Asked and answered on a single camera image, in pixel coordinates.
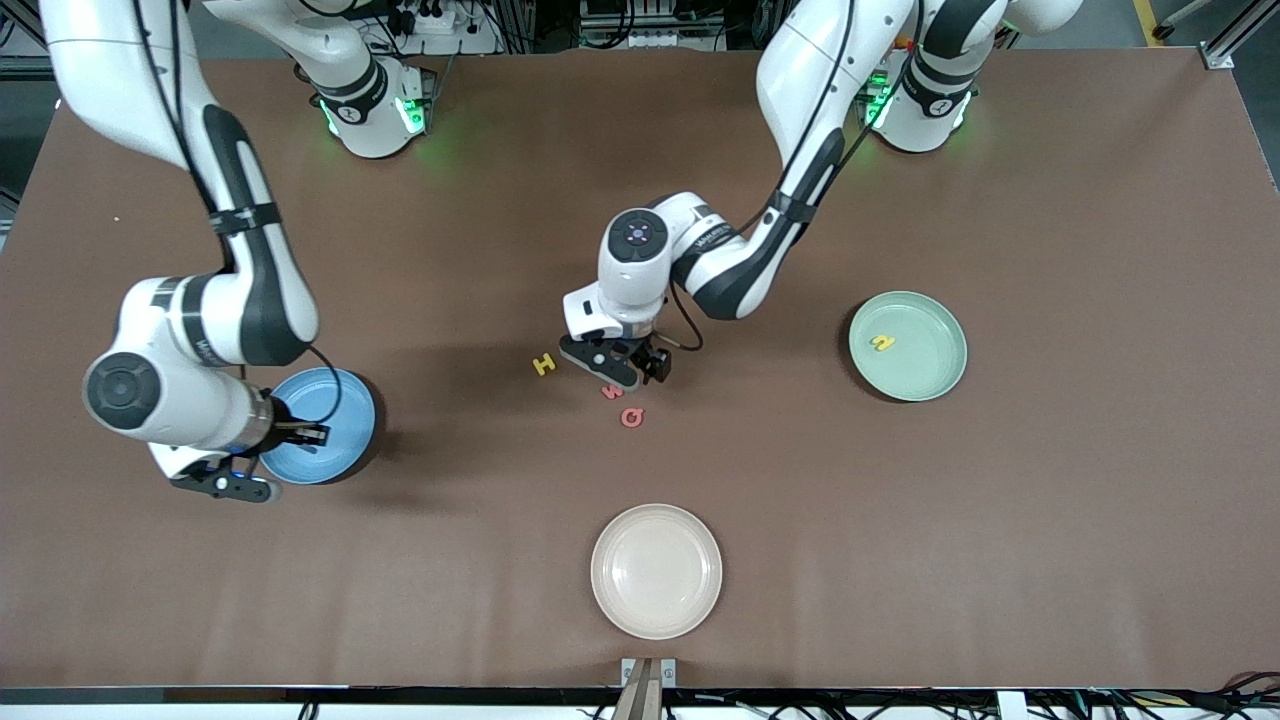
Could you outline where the dark equipment rack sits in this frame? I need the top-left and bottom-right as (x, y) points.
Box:
(575, 0), (736, 51)

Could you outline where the blue plate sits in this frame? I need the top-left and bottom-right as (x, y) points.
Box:
(258, 367), (378, 486)

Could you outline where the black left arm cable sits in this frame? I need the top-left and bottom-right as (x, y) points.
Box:
(668, 0), (926, 353)

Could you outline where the metal table edge bracket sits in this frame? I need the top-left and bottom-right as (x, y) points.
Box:
(620, 657), (678, 720)

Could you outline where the black floor cable bundle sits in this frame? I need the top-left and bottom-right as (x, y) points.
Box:
(1030, 672), (1280, 720)

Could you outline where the green plate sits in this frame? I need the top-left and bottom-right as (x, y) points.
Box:
(848, 290), (969, 403)

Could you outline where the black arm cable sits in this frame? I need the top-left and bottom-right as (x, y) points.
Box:
(668, 0), (926, 353)
(205, 0), (346, 431)

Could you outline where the grey aluminium frame post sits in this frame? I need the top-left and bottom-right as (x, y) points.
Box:
(0, 0), (101, 83)
(1200, 0), (1280, 71)

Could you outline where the cream plate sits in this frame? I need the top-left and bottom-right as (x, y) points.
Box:
(590, 503), (723, 641)

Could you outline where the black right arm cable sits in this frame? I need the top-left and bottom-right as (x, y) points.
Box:
(205, 0), (346, 431)

